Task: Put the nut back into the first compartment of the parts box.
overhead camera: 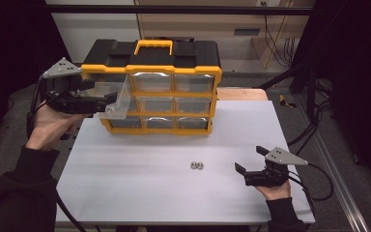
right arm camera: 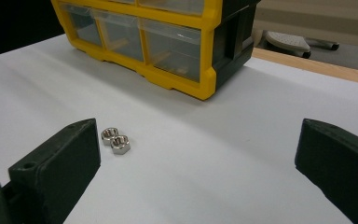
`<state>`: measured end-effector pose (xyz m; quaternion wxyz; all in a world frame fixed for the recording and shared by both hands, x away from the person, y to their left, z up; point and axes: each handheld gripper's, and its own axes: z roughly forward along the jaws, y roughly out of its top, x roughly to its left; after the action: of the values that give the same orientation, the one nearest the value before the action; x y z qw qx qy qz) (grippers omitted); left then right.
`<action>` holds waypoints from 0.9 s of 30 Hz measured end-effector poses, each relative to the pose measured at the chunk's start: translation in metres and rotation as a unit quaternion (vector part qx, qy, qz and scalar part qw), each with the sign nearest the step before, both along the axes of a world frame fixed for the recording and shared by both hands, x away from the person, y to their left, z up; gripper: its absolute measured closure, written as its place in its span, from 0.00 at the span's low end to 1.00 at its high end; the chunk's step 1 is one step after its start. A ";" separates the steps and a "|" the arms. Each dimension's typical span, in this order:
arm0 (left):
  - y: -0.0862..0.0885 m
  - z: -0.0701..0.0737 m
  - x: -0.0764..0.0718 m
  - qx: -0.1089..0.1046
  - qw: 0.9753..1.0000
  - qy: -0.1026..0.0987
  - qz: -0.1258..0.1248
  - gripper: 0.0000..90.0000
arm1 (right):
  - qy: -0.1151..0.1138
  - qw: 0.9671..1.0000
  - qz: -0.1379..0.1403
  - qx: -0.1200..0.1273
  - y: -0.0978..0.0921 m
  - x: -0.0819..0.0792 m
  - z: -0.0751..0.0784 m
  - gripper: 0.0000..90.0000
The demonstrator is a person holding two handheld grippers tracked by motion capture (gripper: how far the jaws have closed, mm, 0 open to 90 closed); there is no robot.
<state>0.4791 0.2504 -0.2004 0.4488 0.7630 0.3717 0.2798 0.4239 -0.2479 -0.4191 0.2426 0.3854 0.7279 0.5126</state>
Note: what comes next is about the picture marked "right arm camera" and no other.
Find silver hex nut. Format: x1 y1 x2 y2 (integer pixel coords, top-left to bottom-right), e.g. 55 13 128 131
110 134 131 156
101 127 119 147

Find dark metal tube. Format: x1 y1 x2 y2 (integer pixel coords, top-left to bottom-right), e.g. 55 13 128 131
304 36 340 51

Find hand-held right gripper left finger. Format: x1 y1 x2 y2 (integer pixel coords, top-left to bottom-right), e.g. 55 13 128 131
7 118 102 224

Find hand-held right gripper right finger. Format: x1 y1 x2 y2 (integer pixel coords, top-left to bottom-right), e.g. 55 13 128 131
294 118 358 224

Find yellow and black organizer cabinet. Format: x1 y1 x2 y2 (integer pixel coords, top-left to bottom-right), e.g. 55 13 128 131
49 0 261 101

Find rows of clear drawers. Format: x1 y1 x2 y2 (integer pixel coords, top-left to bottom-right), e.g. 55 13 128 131
59 0 205 83

